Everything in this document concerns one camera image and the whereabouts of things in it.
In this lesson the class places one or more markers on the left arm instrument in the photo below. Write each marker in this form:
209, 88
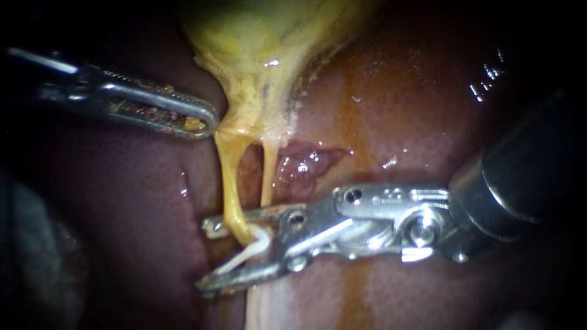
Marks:
87, 82

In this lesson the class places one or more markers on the thin tube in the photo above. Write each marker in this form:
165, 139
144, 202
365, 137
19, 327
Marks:
268, 178
229, 183

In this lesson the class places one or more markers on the right arm instrument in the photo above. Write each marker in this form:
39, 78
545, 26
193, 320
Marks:
367, 229

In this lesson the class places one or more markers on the dark right arm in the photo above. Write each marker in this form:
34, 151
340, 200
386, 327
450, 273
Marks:
523, 174

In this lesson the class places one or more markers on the right arm instrument jaw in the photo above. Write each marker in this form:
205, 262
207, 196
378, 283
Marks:
243, 275
238, 220

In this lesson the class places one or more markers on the left arm instrument jaw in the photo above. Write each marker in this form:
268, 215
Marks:
146, 81
158, 101

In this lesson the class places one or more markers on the white clip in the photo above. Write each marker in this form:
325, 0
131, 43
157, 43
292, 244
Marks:
257, 245

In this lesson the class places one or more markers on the gallbladder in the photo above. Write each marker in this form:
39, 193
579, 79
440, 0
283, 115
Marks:
257, 55

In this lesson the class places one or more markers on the dark red liver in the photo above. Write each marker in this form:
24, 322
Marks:
403, 123

